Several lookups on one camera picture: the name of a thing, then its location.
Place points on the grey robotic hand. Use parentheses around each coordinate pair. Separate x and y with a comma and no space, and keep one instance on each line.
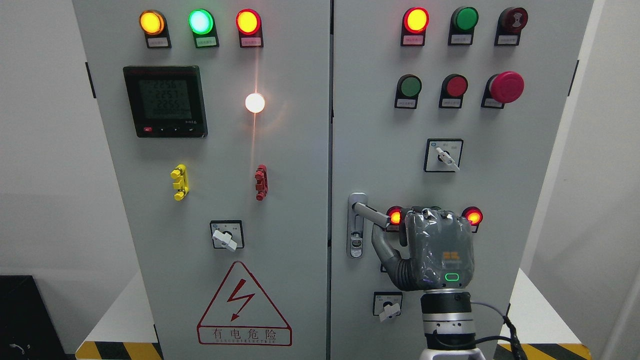
(440,248)

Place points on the silver door handle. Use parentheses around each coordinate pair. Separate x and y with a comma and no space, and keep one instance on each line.
(357,212)

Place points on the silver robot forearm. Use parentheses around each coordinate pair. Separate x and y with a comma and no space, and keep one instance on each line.
(448,325)

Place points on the left grey cabinet door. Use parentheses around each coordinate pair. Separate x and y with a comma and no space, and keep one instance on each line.
(286,234)

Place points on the red indicator light left door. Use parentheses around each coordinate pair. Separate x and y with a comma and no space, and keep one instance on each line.
(249,25)

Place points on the red indicator light middle right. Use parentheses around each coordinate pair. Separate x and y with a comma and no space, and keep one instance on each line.
(474,216)

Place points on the red indicator light middle left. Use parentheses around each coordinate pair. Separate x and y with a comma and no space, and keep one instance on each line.
(396,217)

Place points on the green push button upper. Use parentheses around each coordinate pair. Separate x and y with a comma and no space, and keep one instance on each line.
(407,93)

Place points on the red push button upper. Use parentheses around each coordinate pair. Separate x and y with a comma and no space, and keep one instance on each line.
(453,88)

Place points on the red emergency stop button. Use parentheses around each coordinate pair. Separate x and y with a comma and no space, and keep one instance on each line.
(501,89)

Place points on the red terminal connector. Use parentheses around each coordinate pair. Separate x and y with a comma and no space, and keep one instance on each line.
(261,177)

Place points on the red electric warning sticker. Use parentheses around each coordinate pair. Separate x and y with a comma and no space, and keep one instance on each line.
(242,314)

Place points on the green indicator light right top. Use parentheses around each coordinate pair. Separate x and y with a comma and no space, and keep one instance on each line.
(462,24)

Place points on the red indicator light right top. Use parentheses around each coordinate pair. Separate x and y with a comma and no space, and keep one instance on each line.
(414,24)

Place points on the white lit indicator light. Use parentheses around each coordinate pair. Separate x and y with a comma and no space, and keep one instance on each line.
(255,102)

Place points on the red black buzzer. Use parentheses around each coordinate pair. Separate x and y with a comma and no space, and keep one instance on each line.
(510,24)

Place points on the yellow terminal connector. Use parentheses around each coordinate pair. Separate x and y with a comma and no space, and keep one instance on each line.
(179,176)

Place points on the black digital power meter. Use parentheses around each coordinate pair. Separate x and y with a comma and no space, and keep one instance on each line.
(166,101)

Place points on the white platform with hazard stripes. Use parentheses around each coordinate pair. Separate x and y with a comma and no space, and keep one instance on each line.
(126,331)

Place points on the green lit indicator light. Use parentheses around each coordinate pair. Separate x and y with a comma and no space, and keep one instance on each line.
(204,29)

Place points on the yellow indicator light top left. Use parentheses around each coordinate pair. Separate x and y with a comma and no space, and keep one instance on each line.
(155,28)

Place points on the black box bottom left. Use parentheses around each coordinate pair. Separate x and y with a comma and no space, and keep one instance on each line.
(26,330)

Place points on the white lower rotary switch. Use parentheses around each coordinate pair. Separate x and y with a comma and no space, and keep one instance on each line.
(387,305)

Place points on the upper right rotary switch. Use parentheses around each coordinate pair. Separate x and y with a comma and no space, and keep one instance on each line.
(443,155)

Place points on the left door rotary switch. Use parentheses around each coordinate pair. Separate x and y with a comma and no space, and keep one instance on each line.
(227,234)

